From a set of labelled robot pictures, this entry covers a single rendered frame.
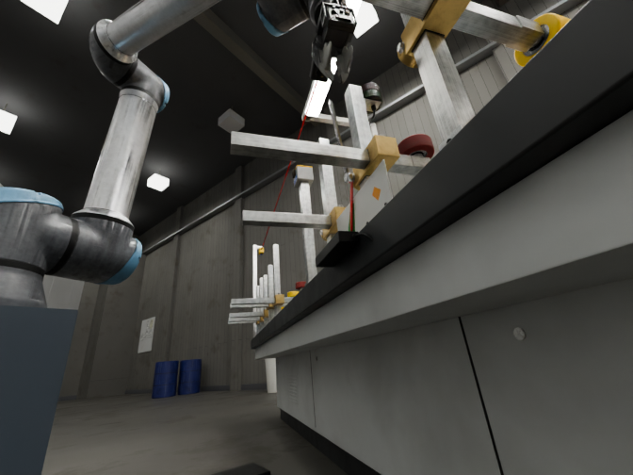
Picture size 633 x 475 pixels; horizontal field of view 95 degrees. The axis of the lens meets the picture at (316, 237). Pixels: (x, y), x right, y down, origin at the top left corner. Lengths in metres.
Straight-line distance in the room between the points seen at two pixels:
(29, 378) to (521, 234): 0.81
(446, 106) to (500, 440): 0.61
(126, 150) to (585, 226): 1.05
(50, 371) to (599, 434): 0.91
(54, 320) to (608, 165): 0.86
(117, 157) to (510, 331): 1.07
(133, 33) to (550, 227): 1.05
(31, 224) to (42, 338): 0.25
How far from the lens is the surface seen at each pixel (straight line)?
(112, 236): 0.95
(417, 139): 0.72
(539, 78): 0.36
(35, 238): 0.88
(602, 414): 0.61
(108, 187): 1.01
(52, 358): 0.78
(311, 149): 0.60
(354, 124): 0.76
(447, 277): 0.46
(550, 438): 0.68
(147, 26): 1.06
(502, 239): 0.40
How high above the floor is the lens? 0.46
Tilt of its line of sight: 23 degrees up
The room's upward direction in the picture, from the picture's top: 5 degrees counter-clockwise
